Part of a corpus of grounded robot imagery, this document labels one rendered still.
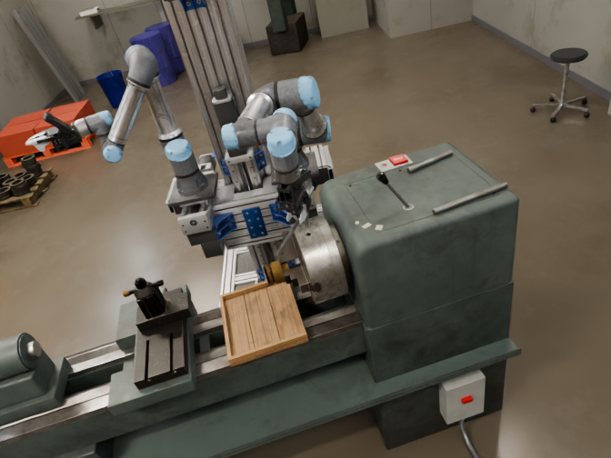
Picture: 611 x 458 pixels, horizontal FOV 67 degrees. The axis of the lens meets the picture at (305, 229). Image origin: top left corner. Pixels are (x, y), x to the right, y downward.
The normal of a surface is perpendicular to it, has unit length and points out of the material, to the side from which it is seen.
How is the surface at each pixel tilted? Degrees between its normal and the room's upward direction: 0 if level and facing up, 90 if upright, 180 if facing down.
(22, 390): 90
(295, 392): 0
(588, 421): 0
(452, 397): 90
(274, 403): 0
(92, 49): 90
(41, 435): 90
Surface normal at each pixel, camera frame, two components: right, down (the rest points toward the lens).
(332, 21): 0.04, 0.44
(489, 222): 0.24, 0.54
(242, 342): -0.19, -0.79
